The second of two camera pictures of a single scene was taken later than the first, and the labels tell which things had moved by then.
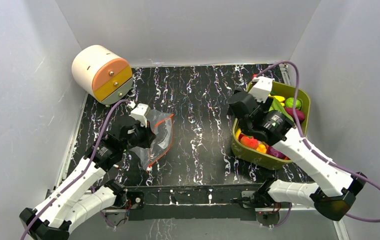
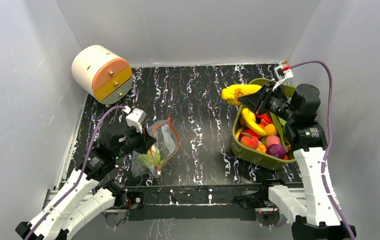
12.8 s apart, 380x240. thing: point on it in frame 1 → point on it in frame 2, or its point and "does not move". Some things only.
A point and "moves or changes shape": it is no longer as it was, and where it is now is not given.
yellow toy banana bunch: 279,98 moves or changes shape
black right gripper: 242,108 → 264,100
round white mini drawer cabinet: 101,73 does not move
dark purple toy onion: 271,150 does not move
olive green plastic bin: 266,160 does not move
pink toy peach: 252,143 does not move
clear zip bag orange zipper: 162,124 moves or changes shape
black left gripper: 150,136 does not move
